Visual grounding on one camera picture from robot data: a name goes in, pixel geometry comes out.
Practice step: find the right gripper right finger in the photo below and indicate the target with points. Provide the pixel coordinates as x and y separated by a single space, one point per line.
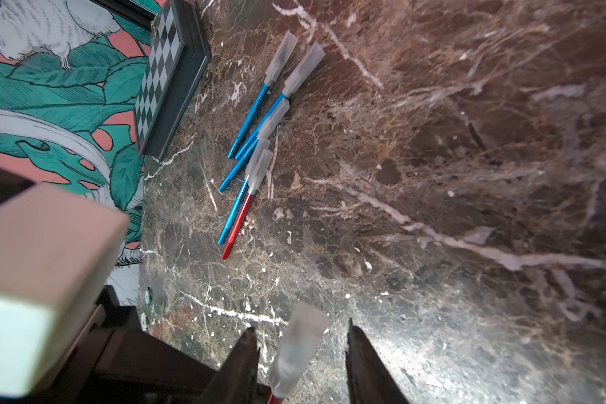
368 379

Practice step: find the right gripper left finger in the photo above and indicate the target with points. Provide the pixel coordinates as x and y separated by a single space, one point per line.
236 381

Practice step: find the red knife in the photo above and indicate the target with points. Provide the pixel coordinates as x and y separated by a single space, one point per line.
255 180
297 348

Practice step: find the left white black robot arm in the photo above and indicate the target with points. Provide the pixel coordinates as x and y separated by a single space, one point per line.
64 336

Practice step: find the round table hole grommet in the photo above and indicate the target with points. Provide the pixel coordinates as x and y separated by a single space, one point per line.
148 296

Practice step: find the black white checkerboard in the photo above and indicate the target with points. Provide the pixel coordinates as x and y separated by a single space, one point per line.
179 57

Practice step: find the blue knife far top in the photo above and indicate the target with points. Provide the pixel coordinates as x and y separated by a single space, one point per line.
272 74

